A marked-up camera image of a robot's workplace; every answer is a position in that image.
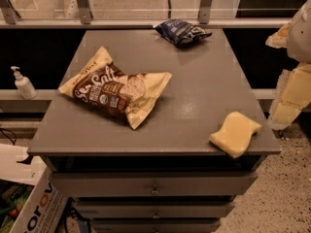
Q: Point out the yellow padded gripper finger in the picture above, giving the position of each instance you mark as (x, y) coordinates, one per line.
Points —
(292, 95)
(279, 39)

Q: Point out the brown sea salt chip bag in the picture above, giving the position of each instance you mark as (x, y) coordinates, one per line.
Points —
(108, 89)

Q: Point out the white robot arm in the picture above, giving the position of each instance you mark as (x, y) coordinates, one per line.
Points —
(299, 38)

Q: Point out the blue chip bag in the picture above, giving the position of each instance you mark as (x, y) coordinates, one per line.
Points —
(181, 33)

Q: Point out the yellow sponge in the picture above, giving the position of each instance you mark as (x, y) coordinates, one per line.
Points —
(235, 134)

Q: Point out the grey drawer cabinet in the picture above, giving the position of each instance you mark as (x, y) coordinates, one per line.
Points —
(109, 169)

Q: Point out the top drawer knob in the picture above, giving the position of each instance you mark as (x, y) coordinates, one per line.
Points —
(155, 191)

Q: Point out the drawer knob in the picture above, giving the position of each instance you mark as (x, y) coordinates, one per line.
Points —
(156, 215)
(155, 191)

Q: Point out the middle drawer knob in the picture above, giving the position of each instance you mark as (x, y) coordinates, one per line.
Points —
(156, 215)

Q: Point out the white pump bottle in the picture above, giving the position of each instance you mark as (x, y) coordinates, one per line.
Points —
(23, 84)

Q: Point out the white cardboard box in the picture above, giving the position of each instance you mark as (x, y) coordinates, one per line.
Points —
(45, 204)

